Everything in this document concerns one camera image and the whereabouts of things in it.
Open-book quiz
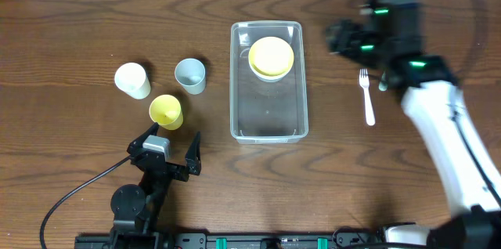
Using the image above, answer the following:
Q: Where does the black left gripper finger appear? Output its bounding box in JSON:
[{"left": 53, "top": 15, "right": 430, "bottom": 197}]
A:
[
  {"left": 127, "top": 122, "right": 160, "bottom": 154},
  {"left": 185, "top": 132, "right": 202, "bottom": 175}
]

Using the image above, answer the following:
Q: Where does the white plastic fork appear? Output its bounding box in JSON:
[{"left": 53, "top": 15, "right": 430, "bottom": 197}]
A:
[{"left": 359, "top": 69, "right": 376, "bottom": 126}]

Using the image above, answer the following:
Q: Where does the mint green plastic spoon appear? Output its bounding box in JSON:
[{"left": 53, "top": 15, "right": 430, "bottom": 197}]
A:
[{"left": 378, "top": 71, "right": 388, "bottom": 92}]

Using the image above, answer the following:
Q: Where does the yellow plastic bowl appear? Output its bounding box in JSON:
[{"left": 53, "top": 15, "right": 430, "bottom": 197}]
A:
[{"left": 248, "top": 37, "right": 294, "bottom": 76}]

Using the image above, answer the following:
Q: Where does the white plastic bowl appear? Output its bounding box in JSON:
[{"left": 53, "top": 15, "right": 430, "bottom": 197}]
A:
[{"left": 250, "top": 67, "right": 290, "bottom": 82}]

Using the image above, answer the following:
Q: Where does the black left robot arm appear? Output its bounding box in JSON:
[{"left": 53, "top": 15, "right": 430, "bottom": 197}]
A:
[{"left": 110, "top": 123, "right": 201, "bottom": 248}]

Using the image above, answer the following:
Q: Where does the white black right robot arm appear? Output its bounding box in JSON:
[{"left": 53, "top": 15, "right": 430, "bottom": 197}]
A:
[{"left": 326, "top": 0, "right": 500, "bottom": 248}]

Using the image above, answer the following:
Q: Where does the clear plastic container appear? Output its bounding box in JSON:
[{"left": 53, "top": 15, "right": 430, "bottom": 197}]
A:
[{"left": 229, "top": 20, "right": 308, "bottom": 144}]

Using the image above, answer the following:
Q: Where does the yellow plastic cup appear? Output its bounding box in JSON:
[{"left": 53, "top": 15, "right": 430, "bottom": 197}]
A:
[{"left": 149, "top": 95, "right": 183, "bottom": 130}]

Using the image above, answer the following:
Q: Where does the white plastic cup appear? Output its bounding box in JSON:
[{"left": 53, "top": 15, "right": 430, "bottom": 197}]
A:
[{"left": 114, "top": 63, "right": 151, "bottom": 99}]

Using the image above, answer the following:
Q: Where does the grey plastic cup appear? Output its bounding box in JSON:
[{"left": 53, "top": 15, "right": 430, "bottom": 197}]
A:
[{"left": 175, "top": 58, "right": 206, "bottom": 95}]

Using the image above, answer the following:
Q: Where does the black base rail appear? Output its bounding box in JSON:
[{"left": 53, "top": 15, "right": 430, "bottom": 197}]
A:
[{"left": 74, "top": 228, "right": 383, "bottom": 249}]

